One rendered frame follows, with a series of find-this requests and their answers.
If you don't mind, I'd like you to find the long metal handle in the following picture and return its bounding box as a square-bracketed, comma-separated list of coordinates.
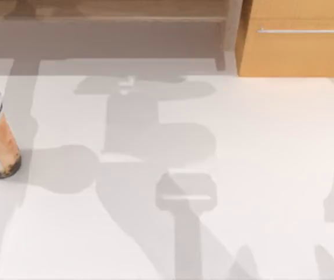
[257, 27, 334, 34]

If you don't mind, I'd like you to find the wooden cupboard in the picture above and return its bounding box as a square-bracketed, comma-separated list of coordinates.
[234, 0, 334, 78]

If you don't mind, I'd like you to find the open wooden shelf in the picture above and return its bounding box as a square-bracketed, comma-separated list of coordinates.
[0, 0, 245, 71]

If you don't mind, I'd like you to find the clear cup of milk tea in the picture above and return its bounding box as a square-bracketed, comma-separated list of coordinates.
[0, 84, 22, 179]

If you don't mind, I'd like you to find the wooden drawer front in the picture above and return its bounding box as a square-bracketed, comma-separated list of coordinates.
[238, 20, 334, 78]

